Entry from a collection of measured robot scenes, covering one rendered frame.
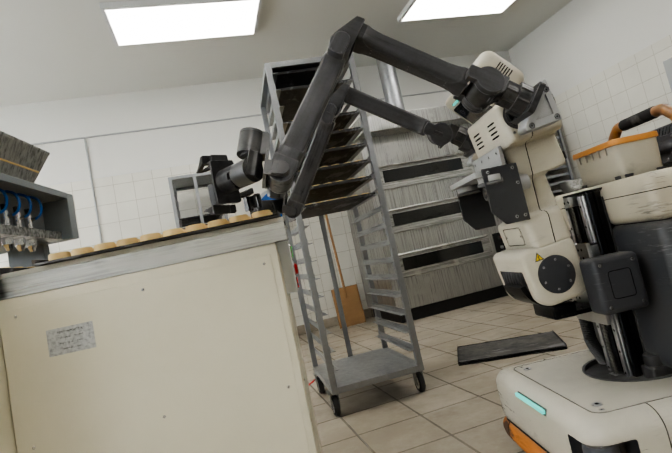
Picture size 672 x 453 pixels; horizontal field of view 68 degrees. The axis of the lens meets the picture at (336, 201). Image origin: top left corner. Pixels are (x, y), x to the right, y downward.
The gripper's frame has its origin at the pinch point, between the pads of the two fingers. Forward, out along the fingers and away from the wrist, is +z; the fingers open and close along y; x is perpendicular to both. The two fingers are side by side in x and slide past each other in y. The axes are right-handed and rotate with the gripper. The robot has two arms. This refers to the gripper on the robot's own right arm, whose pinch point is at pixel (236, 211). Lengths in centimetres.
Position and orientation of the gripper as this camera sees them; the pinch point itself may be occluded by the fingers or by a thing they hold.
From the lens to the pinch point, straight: 170.9
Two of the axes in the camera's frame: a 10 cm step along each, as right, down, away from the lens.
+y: -2.2, -9.7, 1.1
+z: -6.6, 0.7, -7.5
